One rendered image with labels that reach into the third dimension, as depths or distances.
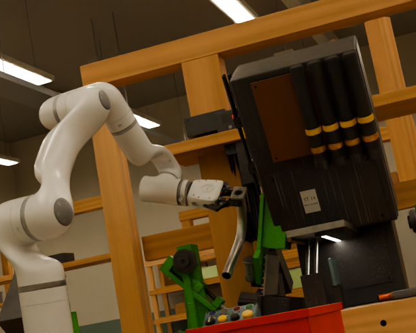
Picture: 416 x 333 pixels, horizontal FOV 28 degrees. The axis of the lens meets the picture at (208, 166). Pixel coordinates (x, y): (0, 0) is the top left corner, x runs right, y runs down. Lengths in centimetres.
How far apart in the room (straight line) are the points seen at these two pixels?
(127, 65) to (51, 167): 98
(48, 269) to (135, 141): 60
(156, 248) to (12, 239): 98
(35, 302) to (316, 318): 69
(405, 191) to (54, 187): 127
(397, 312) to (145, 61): 140
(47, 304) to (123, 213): 96
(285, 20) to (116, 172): 81
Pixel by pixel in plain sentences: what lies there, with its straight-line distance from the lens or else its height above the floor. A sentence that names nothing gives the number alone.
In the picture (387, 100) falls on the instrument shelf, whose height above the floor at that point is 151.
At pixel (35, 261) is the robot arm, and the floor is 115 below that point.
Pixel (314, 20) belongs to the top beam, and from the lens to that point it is 293.
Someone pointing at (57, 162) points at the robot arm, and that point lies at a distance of 220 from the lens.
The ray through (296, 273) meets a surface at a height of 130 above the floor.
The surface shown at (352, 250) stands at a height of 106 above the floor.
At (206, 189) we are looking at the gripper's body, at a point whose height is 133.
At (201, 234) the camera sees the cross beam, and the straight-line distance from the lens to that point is 298.
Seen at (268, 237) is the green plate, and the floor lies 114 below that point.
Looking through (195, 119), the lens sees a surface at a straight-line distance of 287.
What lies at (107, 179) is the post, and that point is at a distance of 303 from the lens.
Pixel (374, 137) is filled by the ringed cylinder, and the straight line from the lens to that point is 228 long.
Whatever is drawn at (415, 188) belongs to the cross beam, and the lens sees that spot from 286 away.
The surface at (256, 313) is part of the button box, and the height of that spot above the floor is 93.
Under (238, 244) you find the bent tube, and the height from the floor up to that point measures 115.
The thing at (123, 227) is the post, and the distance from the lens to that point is 299.
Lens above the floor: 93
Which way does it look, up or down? 11 degrees up
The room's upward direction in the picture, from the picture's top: 10 degrees counter-clockwise
